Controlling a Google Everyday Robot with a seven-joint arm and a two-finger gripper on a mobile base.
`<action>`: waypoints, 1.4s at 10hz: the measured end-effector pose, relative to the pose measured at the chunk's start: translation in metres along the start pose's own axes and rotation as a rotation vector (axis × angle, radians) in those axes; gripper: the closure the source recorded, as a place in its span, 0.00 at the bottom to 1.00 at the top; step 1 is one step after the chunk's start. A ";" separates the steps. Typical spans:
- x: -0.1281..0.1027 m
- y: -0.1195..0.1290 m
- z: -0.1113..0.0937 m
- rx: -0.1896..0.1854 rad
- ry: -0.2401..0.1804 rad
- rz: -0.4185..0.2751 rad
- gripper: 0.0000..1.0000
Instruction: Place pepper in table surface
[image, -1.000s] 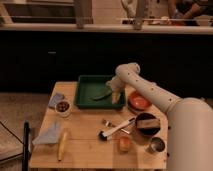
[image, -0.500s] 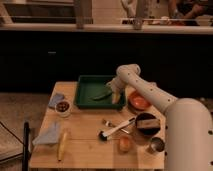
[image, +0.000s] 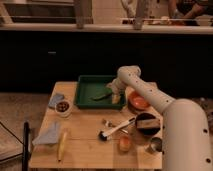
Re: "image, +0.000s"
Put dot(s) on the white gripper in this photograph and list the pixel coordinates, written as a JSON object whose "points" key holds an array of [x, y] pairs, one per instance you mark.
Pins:
{"points": [[117, 87]]}

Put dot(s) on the green pepper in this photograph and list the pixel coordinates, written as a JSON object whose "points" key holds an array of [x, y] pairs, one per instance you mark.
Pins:
{"points": [[102, 96]]}

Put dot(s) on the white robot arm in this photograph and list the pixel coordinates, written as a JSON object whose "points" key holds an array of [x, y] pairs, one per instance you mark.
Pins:
{"points": [[186, 142]]}

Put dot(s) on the orange bowl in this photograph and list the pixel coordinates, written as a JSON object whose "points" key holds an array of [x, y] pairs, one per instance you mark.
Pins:
{"points": [[137, 101]]}

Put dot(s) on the green plastic tray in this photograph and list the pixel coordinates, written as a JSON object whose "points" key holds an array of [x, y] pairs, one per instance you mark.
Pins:
{"points": [[89, 90]]}

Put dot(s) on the tan sponge block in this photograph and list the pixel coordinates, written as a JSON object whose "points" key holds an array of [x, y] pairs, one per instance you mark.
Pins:
{"points": [[148, 124]]}

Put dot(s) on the orange peach fruit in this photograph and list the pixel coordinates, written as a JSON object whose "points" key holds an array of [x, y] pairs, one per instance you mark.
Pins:
{"points": [[124, 144]]}

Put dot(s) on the dark bowl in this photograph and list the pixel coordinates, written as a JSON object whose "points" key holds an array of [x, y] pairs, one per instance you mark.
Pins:
{"points": [[147, 132]]}

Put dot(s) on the white cup of nuts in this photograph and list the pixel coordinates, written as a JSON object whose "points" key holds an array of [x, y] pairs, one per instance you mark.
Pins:
{"points": [[63, 108]]}

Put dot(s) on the blue sponge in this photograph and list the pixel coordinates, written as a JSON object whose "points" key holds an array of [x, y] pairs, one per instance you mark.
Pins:
{"points": [[57, 97]]}

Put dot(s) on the dark metal cup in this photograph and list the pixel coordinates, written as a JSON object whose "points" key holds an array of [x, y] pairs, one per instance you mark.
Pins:
{"points": [[156, 144]]}

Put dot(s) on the grey cloth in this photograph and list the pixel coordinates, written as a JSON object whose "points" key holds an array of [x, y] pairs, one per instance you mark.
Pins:
{"points": [[49, 136]]}

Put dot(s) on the black pole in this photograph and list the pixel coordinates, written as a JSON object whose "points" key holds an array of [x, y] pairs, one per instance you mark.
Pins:
{"points": [[25, 156]]}

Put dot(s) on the person in background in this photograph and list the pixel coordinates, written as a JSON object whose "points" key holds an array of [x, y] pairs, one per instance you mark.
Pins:
{"points": [[185, 12]]}

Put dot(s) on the white handled brush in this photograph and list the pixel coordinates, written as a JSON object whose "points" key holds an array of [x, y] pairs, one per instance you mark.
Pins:
{"points": [[104, 135]]}

